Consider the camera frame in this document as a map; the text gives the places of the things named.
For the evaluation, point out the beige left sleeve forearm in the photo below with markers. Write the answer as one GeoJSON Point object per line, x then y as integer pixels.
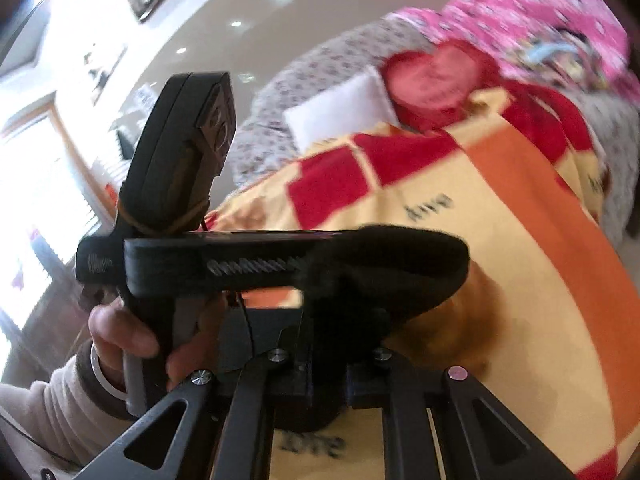
{"type": "Point", "coordinates": [52, 429]}

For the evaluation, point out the pink patterned quilt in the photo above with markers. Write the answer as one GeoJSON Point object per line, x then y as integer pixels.
{"type": "Point", "coordinates": [571, 44]}

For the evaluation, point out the red heart cushion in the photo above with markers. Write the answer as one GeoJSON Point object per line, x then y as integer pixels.
{"type": "Point", "coordinates": [429, 91]}

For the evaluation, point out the white pillow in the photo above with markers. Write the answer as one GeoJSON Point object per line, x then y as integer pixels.
{"type": "Point", "coordinates": [355, 105]}

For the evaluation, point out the grey floral quilt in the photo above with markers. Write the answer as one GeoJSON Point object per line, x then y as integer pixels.
{"type": "Point", "coordinates": [263, 143]}

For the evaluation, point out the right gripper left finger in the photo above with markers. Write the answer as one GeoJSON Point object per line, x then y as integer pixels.
{"type": "Point", "coordinates": [245, 445]}

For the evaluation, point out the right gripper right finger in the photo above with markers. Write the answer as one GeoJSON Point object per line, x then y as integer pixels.
{"type": "Point", "coordinates": [405, 409]}

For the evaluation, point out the red orange yellow blanket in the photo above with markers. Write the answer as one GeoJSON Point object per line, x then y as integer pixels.
{"type": "Point", "coordinates": [548, 318]}

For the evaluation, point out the left hand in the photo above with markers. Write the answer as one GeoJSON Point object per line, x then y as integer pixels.
{"type": "Point", "coordinates": [115, 331]}

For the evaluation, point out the black pants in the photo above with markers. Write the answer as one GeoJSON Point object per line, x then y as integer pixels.
{"type": "Point", "coordinates": [359, 288]}

